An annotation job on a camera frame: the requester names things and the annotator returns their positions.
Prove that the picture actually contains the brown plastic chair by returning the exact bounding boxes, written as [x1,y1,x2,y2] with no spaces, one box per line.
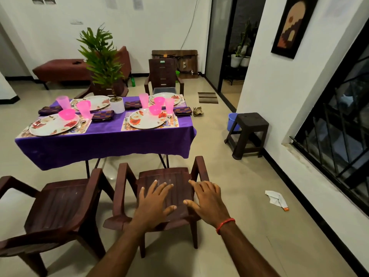
[75,80,130,100]
[0,168,116,277]
[104,155,209,259]
[144,57,185,96]

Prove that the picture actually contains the striped brown rug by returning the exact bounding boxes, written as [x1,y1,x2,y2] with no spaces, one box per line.
[198,92,220,105]

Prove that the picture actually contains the green plant in white pot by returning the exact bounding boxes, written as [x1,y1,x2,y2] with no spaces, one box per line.
[78,25,126,115]

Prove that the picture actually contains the blue plastic bucket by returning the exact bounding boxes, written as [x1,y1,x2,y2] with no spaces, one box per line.
[227,113,238,132]

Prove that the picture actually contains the purple tablecloth table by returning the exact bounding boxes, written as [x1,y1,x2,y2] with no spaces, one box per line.
[14,92,197,171]

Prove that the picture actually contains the red-brown sofa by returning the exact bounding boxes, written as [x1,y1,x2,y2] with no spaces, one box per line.
[32,46,132,90]

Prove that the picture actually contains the person's left forearm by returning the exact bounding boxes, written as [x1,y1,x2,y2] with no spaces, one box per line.
[86,222,152,277]

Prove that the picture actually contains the white floral plate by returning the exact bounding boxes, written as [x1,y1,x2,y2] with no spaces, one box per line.
[86,95,111,111]
[130,108,168,130]
[29,112,80,136]
[153,92,183,107]

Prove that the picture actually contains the person's right forearm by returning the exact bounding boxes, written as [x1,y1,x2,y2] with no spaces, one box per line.
[219,225,280,277]

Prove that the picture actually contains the red wrist thread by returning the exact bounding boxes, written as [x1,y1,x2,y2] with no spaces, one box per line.
[215,217,236,235]

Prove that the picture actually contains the dark framed wall painting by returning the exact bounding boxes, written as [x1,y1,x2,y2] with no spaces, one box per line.
[271,0,319,59]

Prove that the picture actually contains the black metal grille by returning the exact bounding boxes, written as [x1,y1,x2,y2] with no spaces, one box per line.
[291,32,369,214]

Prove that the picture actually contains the black stool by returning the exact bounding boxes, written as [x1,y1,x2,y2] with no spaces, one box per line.
[224,112,270,160]

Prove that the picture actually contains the person's left hand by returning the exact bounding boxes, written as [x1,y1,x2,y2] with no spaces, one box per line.
[131,179,178,231]

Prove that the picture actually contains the crumpled white paper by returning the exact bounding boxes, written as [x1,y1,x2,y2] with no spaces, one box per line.
[265,190,291,212]

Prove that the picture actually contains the person's right hand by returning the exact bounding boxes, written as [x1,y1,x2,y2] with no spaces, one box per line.
[183,180,234,229]

